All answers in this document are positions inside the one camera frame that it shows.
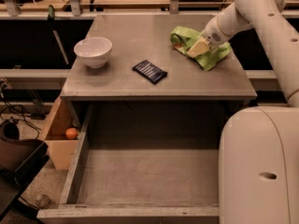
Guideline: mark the black bin on floor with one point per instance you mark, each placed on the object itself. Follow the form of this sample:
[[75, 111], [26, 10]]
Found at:
[[20, 162]]

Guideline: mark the dark blue snack packet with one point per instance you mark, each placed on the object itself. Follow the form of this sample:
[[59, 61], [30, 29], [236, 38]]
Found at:
[[150, 71]]

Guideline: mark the small grey floor object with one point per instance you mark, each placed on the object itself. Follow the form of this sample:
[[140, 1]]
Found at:
[[43, 201]]

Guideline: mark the grey cabinet with top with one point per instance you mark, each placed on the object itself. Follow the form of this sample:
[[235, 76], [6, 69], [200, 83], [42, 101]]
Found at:
[[136, 38]]

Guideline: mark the white ceramic bowl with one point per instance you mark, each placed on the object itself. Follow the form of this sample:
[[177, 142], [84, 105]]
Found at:
[[94, 51]]

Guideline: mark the green rice chip bag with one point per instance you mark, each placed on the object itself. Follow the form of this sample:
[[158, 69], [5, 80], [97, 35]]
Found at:
[[182, 38]]

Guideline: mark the wooden box on floor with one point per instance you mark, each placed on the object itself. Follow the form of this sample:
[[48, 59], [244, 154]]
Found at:
[[57, 122]]

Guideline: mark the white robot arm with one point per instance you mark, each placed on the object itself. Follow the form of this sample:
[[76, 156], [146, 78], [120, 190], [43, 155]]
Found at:
[[259, 149]]

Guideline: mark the metal railing frame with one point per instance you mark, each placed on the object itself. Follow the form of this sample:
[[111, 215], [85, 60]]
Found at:
[[84, 5]]

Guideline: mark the orange ball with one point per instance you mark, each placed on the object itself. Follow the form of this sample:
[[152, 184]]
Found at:
[[71, 133]]

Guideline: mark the open grey top drawer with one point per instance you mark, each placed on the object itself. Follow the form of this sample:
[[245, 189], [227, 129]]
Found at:
[[143, 163]]

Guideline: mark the green handled tool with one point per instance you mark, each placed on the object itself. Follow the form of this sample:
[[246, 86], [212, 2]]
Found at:
[[51, 19]]

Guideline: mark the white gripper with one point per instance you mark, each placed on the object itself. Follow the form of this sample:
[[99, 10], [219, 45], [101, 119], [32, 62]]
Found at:
[[213, 34]]

